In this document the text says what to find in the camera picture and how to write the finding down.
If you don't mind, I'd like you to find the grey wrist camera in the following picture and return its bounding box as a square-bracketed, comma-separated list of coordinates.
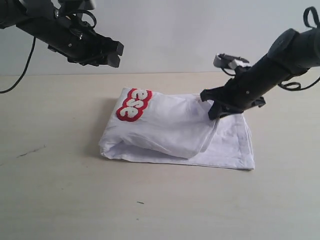
[213, 53, 252, 70]
[58, 0, 97, 11]

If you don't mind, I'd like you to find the white t-shirt red lettering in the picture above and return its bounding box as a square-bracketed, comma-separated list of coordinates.
[98, 87, 255, 170]

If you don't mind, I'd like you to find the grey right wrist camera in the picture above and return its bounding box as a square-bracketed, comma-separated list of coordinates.
[213, 53, 252, 70]

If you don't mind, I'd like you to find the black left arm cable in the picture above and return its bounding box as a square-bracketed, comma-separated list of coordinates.
[0, 8, 97, 95]

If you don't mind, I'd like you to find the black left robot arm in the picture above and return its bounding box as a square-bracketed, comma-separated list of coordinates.
[0, 0, 124, 68]

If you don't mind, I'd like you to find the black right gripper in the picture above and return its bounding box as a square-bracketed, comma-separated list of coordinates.
[200, 56, 290, 120]

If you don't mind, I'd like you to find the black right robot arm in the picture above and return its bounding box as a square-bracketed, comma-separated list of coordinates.
[200, 28, 320, 120]

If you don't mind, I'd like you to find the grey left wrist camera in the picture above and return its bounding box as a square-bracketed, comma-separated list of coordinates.
[58, 0, 97, 11]

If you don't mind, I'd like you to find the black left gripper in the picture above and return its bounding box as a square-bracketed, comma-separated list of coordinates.
[16, 7, 124, 68]

